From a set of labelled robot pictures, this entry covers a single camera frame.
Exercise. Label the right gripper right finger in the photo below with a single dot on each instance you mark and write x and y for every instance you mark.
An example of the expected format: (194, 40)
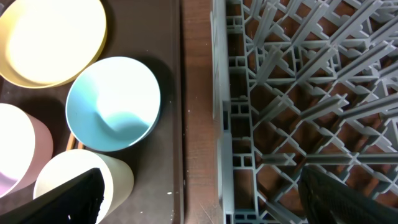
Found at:
(326, 200)

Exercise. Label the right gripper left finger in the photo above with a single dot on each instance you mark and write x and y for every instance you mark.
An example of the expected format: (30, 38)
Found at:
(74, 202)

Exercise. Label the pale green cup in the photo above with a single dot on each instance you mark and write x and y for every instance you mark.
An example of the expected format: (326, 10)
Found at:
(117, 175)

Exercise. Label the pink bowl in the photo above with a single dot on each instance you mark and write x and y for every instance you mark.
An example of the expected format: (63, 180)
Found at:
(26, 147)

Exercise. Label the light blue bowl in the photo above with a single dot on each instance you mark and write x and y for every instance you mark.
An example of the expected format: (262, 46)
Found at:
(113, 104)

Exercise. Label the yellow plate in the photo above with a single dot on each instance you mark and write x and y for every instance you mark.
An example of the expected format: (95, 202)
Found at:
(48, 43)

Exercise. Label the grey dishwasher rack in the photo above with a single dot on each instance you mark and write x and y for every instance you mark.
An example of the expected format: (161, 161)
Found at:
(303, 83)

